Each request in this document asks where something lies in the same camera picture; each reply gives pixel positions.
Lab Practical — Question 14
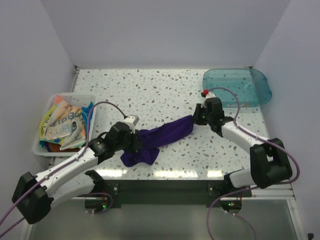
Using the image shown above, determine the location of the purple towel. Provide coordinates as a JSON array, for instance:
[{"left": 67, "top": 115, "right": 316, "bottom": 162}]
[{"left": 120, "top": 115, "right": 194, "bottom": 168}]

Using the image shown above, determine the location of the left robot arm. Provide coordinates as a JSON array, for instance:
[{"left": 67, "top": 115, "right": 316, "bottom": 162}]
[{"left": 12, "top": 115, "right": 139, "bottom": 225}]

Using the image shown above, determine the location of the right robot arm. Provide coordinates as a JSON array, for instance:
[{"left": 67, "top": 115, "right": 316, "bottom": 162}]
[{"left": 192, "top": 97, "right": 293, "bottom": 197}]

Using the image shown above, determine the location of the blue towel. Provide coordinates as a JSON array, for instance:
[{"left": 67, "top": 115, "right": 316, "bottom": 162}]
[{"left": 81, "top": 101, "right": 94, "bottom": 132}]

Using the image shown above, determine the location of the teal translucent plastic bin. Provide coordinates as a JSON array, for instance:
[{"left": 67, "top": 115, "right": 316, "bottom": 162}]
[{"left": 202, "top": 68, "right": 272, "bottom": 108}]

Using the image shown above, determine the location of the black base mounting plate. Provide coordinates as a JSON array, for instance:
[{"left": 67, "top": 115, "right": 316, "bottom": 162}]
[{"left": 74, "top": 179, "right": 251, "bottom": 210}]

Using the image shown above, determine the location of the white plastic laundry basket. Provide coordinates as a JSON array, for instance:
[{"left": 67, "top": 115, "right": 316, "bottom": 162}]
[{"left": 32, "top": 92, "right": 96, "bottom": 157}]

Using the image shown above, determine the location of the colourful printed towel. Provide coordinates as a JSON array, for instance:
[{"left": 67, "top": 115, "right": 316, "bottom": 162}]
[{"left": 39, "top": 95, "right": 87, "bottom": 152}]

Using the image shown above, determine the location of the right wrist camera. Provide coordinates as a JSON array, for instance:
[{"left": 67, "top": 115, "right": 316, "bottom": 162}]
[{"left": 201, "top": 89, "right": 216, "bottom": 100}]

